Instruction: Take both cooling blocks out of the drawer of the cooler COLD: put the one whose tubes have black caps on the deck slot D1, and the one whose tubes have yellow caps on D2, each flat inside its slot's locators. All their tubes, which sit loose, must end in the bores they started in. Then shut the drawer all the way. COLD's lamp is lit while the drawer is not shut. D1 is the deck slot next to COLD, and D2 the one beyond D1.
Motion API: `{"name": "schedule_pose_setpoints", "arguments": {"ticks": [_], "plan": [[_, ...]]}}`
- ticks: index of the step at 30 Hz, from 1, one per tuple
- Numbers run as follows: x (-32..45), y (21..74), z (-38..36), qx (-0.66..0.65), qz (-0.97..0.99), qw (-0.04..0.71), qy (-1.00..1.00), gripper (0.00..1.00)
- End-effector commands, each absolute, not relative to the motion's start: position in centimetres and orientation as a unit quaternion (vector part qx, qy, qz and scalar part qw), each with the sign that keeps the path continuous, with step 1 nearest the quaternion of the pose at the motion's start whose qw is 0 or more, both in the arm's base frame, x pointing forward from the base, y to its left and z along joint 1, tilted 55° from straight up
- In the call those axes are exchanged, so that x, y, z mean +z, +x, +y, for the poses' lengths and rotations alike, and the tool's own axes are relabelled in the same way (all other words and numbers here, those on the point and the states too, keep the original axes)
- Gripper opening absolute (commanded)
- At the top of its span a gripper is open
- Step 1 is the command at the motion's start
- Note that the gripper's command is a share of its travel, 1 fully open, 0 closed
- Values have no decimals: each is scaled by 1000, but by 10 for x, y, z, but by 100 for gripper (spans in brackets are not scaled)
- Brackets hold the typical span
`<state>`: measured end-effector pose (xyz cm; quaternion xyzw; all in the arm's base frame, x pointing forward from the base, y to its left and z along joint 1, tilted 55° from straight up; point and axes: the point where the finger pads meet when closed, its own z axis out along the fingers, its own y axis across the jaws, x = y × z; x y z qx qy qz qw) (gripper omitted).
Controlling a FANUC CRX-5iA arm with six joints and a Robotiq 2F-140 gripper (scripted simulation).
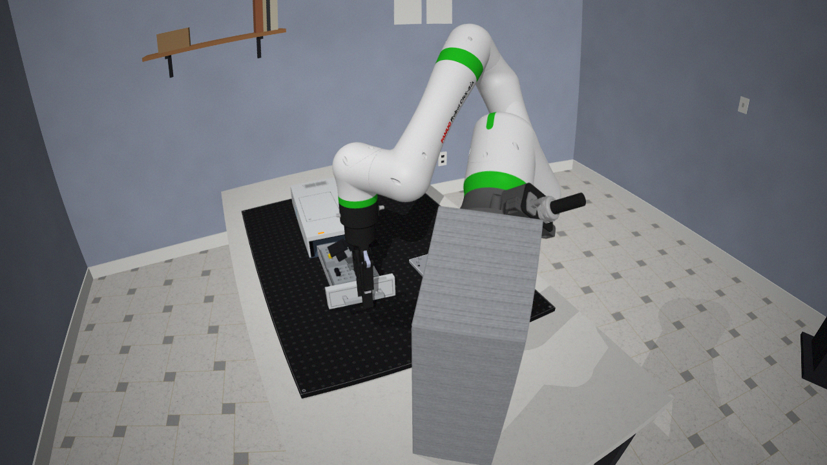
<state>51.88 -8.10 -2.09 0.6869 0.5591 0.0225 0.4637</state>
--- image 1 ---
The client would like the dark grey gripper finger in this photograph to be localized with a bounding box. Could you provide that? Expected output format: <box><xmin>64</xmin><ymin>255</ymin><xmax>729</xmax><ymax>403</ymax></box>
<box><xmin>354</xmin><ymin>247</ymin><xmax>374</xmax><ymax>309</ymax></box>
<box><xmin>352</xmin><ymin>246</ymin><xmax>362</xmax><ymax>297</ymax></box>

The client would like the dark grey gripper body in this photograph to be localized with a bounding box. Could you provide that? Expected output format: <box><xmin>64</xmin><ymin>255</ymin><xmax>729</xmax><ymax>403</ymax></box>
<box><xmin>344</xmin><ymin>224</ymin><xmax>375</xmax><ymax>262</ymax></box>

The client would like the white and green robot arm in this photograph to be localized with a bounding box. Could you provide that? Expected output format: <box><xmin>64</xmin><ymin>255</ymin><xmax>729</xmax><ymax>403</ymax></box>
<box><xmin>332</xmin><ymin>24</ymin><xmax>586</xmax><ymax>239</ymax></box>

